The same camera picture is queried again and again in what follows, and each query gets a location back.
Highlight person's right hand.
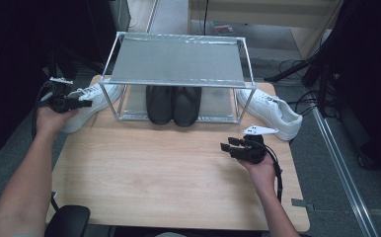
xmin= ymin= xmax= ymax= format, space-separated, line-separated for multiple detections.
xmin=244 ymin=154 xmax=276 ymax=194

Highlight red flat item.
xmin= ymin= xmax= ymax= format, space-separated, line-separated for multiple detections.
xmin=212 ymin=22 xmax=235 ymax=37

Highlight metal floor rail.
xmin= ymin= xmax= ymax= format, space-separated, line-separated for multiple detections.
xmin=310 ymin=107 xmax=380 ymax=237

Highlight black curtain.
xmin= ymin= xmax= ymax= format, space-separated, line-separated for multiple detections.
xmin=0 ymin=0 xmax=117 ymax=162
xmin=320 ymin=0 xmax=381 ymax=181

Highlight white sneaker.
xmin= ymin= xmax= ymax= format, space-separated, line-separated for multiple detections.
xmin=237 ymin=88 xmax=304 ymax=142
xmin=59 ymin=82 xmax=123 ymax=134

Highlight person's left hand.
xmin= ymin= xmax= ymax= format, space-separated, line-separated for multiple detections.
xmin=35 ymin=106 xmax=79 ymax=136

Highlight metal shoe rack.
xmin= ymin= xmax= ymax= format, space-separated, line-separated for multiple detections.
xmin=98 ymin=31 xmax=257 ymax=125

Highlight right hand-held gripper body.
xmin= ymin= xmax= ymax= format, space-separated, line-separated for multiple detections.
xmin=236 ymin=123 xmax=279 ymax=165

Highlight black slipper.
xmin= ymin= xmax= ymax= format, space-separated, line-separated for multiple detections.
xmin=145 ymin=86 xmax=175 ymax=126
xmin=173 ymin=87 xmax=202 ymax=127

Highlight black floor cables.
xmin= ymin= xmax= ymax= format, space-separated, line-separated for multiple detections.
xmin=278 ymin=58 xmax=338 ymax=118

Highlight wooden cabinet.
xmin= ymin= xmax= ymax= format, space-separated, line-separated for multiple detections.
xmin=188 ymin=0 xmax=344 ymax=60

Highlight black chair armrest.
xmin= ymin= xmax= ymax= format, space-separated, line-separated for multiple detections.
xmin=44 ymin=205 xmax=92 ymax=237

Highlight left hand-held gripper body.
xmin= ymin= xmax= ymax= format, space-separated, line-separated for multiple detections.
xmin=43 ymin=76 xmax=74 ymax=115

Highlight right hand-held gripper cable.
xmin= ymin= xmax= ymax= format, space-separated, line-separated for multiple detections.
xmin=262 ymin=144 xmax=283 ymax=203

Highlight black stand leg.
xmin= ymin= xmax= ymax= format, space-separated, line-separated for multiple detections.
xmin=264 ymin=58 xmax=315 ymax=83

